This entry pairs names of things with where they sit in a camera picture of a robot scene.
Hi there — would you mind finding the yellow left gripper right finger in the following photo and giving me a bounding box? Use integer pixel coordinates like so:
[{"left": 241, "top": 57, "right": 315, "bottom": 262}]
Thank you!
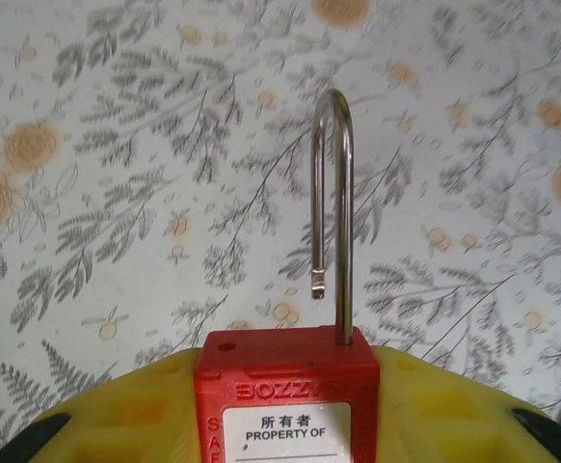
[{"left": 370, "top": 343, "right": 561, "bottom": 463}]

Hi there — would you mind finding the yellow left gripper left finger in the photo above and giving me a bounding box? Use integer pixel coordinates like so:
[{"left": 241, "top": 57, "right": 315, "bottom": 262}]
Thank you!
[{"left": 0, "top": 347, "right": 204, "bottom": 463}]

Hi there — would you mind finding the red padlock with steel shackle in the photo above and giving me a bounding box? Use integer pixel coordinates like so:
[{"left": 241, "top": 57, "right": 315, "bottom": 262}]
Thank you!
[{"left": 194, "top": 88, "right": 382, "bottom": 463}]

